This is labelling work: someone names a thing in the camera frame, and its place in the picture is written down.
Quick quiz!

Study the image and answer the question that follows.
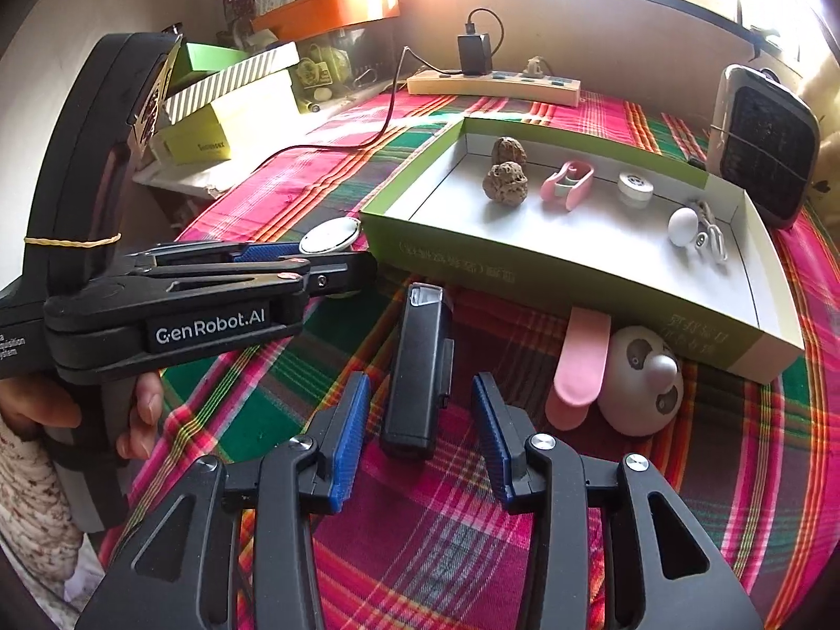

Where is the green printed mug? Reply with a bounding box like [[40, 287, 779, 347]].
[[295, 39, 349, 112]]

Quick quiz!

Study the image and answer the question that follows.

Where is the white cable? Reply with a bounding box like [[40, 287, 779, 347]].
[[688, 200, 729, 265]]

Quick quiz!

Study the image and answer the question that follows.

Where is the black charger cable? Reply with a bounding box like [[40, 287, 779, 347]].
[[259, 8, 506, 165]]

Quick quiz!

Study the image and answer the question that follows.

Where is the large brown walnut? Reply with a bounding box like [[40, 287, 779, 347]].
[[482, 161, 531, 203]]

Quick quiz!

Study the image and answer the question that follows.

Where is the black charger adapter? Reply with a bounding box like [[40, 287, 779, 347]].
[[457, 33, 495, 76]]

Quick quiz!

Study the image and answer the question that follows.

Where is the yellow rubber band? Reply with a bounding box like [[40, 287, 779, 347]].
[[24, 233, 123, 249]]

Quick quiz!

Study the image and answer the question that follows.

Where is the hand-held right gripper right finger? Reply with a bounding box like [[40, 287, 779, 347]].
[[472, 373, 765, 630]]

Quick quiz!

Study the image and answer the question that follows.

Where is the person's left forearm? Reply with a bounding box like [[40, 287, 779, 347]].
[[0, 416, 106, 611]]

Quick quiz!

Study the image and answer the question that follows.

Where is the cream power strip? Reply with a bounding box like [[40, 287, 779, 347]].
[[407, 69, 582, 107]]

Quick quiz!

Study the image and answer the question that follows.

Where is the long pink clip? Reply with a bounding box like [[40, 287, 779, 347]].
[[544, 306, 614, 432]]

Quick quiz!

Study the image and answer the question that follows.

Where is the plaid tablecloth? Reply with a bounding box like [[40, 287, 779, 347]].
[[98, 88, 821, 630]]

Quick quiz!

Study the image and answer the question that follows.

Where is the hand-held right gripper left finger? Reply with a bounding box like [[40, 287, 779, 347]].
[[73, 371, 373, 630]]

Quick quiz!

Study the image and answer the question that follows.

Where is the yellow box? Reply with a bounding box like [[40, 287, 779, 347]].
[[150, 72, 296, 165]]

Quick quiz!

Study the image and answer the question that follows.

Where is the black rectangular lighter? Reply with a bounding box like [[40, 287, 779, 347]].
[[379, 282, 456, 461]]

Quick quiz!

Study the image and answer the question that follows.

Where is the striped box lid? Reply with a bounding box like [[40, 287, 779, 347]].
[[164, 46, 299, 125]]

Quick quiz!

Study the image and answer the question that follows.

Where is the white panda toy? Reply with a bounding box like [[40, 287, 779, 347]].
[[596, 324, 685, 437]]

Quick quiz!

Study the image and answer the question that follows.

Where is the white bottle cap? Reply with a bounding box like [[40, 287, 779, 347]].
[[617, 171, 655, 209]]

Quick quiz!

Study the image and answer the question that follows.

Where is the pink white clip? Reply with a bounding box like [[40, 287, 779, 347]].
[[540, 159, 596, 209]]

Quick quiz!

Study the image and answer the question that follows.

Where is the person's left hand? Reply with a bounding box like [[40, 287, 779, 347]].
[[0, 371, 165, 461]]

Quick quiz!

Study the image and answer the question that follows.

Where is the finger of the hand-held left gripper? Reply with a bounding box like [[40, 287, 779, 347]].
[[128, 251, 380, 303], [124, 241, 304, 271]]

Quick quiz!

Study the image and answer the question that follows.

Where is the green white cardboard box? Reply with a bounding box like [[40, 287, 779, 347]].
[[360, 114, 807, 387]]

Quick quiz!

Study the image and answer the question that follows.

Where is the round silver compact mirror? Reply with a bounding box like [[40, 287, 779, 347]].
[[298, 218, 362, 257]]

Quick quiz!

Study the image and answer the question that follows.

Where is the small brown walnut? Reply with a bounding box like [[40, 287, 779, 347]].
[[492, 135, 529, 165]]

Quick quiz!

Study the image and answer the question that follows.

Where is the white egg-shaped ball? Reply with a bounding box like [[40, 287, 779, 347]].
[[667, 207, 700, 248]]

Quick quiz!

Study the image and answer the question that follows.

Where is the orange box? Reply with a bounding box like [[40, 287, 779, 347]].
[[253, 0, 401, 40]]

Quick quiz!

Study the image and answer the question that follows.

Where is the grey desktop heater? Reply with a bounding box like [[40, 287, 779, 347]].
[[705, 64, 824, 230]]

